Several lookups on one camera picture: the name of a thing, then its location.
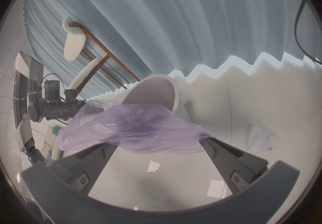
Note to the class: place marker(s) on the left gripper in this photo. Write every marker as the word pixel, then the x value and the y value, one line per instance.
pixel 69 111

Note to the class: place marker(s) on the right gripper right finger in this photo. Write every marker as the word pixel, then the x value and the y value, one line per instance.
pixel 231 165

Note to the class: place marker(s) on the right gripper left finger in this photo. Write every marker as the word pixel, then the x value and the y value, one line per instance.
pixel 85 167

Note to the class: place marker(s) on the white paper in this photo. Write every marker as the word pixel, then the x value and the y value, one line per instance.
pixel 264 138

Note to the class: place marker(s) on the purple plastic bag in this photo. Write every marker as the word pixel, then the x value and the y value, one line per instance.
pixel 135 127

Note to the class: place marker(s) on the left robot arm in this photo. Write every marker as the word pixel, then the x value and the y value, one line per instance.
pixel 35 109

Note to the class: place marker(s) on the white trash bin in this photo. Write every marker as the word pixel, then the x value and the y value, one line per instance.
pixel 153 92

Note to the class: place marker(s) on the wooden chair with cream cushions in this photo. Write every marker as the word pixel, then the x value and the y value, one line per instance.
pixel 74 44

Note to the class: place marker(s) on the pale blue curtain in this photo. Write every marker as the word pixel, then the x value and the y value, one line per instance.
pixel 163 16

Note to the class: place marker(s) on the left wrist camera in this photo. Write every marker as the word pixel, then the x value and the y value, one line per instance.
pixel 70 94

